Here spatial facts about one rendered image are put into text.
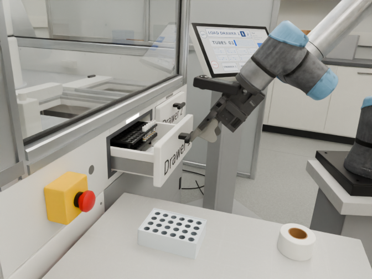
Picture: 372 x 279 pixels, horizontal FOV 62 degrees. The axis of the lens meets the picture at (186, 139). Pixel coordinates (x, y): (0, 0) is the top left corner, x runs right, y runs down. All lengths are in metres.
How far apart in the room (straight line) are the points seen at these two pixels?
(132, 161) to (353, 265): 0.52
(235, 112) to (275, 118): 3.05
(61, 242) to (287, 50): 0.62
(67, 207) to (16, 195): 0.09
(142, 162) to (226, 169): 1.16
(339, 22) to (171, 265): 0.70
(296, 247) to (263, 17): 1.93
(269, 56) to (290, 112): 3.05
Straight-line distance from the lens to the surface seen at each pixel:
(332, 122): 3.79
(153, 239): 0.65
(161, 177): 0.74
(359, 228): 1.07
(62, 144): 0.63
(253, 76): 0.73
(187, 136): 0.82
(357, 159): 1.04
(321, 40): 0.89
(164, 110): 1.07
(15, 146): 0.54
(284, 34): 0.72
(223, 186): 1.92
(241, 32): 1.78
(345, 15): 0.92
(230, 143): 1.82
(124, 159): 0.78
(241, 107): 0.76
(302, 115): 3.77
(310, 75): 0.75
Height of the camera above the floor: 1.19
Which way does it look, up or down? 21 degrees down
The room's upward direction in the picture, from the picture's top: 3 degrees clockwise
